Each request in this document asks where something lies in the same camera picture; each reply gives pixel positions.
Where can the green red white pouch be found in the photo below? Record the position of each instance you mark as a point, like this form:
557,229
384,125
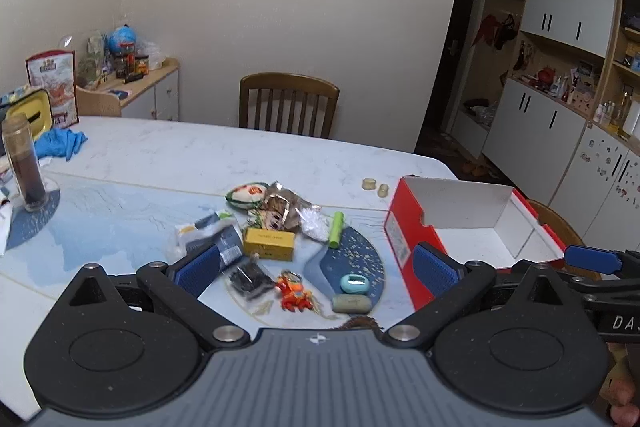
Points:
245,194

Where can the red teapot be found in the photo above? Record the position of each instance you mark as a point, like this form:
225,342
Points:
545,77

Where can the teal round case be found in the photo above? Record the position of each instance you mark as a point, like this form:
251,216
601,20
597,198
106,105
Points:
354,284

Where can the black plastic packet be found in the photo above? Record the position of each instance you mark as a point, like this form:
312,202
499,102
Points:
250,279

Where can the white wooden side cabinet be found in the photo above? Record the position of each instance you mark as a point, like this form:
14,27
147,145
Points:
160,94

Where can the blue globe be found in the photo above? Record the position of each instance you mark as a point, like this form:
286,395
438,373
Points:
122,38

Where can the orange label jar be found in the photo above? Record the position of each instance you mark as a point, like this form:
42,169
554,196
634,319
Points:
142,64

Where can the greenish soap bar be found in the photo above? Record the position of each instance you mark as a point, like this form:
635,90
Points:
350,303

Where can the grey blue snack packet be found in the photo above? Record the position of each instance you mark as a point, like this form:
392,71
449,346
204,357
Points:
227,244

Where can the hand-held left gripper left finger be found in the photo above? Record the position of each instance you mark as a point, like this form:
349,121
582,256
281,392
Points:
200,269

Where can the blue cloth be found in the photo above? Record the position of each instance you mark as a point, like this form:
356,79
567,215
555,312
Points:
57,142

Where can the red white paper bag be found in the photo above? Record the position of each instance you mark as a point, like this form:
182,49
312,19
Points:
55,82

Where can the yellow liquid glass bottle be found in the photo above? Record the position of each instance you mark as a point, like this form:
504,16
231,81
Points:
624,114

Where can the yellow cardboard box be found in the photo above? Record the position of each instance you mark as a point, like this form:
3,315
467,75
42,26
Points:
270,243

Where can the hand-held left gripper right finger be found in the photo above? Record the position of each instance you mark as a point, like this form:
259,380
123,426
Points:
432,269

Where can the dark jar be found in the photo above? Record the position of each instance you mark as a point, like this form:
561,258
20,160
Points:
124,62

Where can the yellow tin box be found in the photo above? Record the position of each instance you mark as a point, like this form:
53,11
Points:
30,107

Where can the white green sachet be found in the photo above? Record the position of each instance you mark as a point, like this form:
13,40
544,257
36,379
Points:
220,218

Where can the brown slippers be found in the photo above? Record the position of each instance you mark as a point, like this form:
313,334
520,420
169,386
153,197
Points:
474,167

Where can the wooden slat-back chair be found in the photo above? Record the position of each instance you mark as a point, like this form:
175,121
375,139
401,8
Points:
287,87

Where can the red shoe box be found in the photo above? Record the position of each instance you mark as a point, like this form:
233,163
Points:
400,227

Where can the black hanging bag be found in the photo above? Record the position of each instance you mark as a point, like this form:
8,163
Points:
506,32

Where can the dark door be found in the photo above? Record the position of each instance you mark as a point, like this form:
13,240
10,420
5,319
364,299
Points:
455,57

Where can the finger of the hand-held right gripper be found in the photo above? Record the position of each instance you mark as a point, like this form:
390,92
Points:
592,259
600,289

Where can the green tube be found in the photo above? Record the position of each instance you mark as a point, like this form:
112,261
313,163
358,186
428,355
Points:
336,229

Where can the blue map table mat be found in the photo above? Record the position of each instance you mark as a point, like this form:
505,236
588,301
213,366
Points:
100,217

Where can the white wooden wall cabinet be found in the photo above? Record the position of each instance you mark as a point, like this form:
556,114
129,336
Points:
565,7

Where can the small white plastic bag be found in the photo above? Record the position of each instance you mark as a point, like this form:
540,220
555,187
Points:
315,224

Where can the wooden round-back chair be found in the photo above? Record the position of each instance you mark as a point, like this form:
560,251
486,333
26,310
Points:
560,222

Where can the glass bottle with dark liquid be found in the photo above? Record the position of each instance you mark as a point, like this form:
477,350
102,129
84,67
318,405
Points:
25,167

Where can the foil snack bag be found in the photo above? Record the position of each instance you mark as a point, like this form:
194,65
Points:
282,202

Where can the person's right hand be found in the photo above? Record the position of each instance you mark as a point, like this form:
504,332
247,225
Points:
622,399

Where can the cartoon face plush toy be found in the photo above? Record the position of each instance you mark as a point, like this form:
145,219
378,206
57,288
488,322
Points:
270,219

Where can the clear plastic package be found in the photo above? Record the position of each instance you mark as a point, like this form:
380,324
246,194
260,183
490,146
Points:
92,62

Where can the white container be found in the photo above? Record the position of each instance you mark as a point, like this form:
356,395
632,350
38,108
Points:
634,119

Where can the crumpled white plastic bag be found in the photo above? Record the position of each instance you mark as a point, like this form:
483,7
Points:
154,54

